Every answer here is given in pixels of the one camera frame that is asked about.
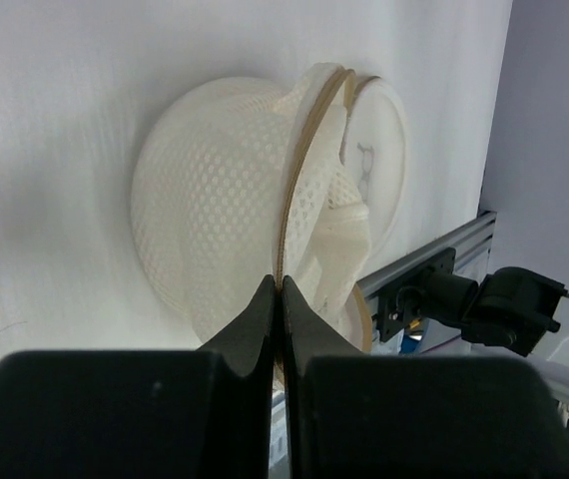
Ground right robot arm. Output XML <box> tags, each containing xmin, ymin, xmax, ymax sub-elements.
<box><xmin>395</xmin><ymin>267</ymin><xmax>569</xmax><ymax>357</ymax></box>

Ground beige mesh laundry bag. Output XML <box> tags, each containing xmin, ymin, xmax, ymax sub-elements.
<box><xmin>129</xmin><ymin>60</ymin><xmax>409</xmax><ymax>390</ymax></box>

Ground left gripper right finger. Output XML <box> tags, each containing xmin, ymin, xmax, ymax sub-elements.
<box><xmin>282</xmin><ymin>277</ymin><xmax>569</xmax><ymax>478</ymax></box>

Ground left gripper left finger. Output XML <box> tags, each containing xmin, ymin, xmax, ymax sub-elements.
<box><xmin>0</xmin><ymin>276</ymin><xmax>275</xmax><ymax>478</ymax></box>

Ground aluminium mounting rail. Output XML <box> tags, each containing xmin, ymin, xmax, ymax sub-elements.
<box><xmin>358</xmin><ymin>211</ymin><xmax>497</xmax><ymax>344</ymax></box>

